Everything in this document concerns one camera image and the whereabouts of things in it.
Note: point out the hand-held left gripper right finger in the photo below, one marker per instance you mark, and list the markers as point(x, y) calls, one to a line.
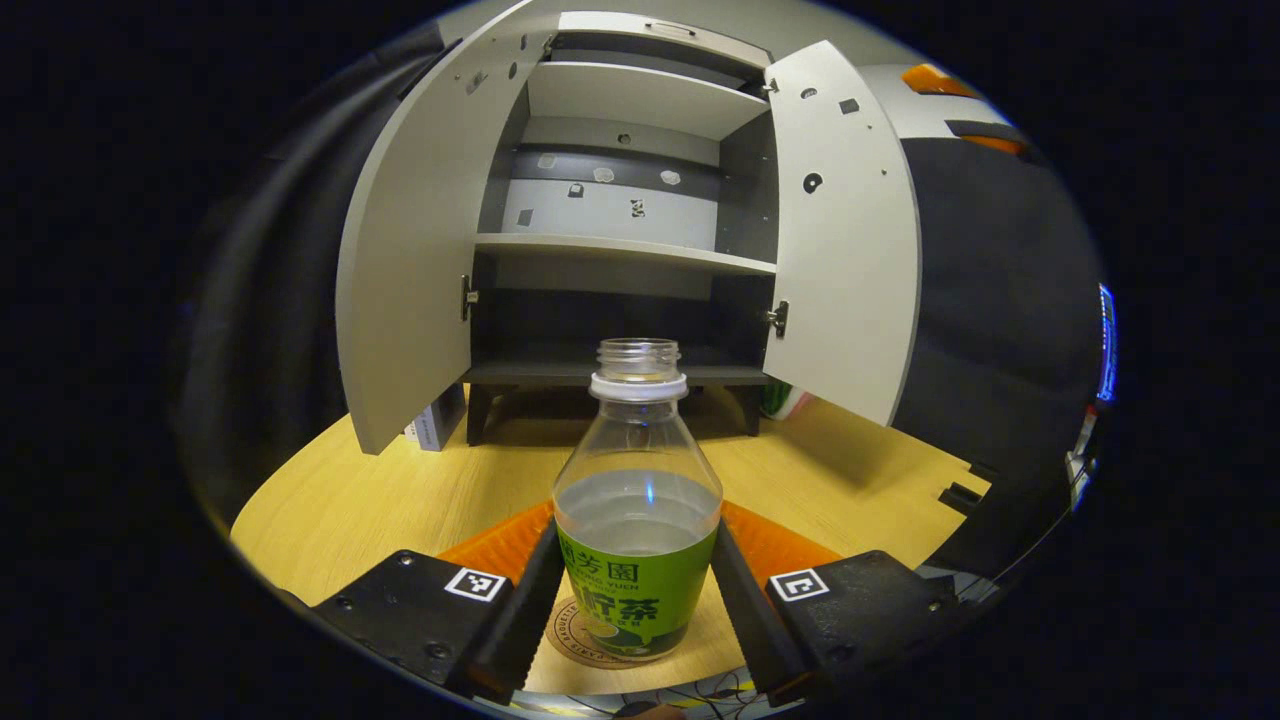
point(750, 620)

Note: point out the round cork coaster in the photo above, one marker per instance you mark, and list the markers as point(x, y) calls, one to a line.
point(572, 635)

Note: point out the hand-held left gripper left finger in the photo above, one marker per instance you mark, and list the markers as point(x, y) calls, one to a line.
point(525, 620)

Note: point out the black backdrop cloth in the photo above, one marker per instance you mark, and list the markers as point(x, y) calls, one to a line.
point(1000, 300)

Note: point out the grey white cabinet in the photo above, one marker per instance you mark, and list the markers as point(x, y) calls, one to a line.
point(620, 95)

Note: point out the upright white books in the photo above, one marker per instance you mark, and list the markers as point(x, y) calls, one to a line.
point(435, 425)

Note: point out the green label plastic bottle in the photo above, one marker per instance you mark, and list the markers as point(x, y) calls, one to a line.
point(637, 600)

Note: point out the green white red object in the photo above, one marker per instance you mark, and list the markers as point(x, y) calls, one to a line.
point(785, 402)

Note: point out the blue lit panel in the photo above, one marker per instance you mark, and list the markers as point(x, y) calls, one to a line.
point(1107, 340)

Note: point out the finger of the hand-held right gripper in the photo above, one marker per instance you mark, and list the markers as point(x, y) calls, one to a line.
point(985, 133)
point(935, 80)

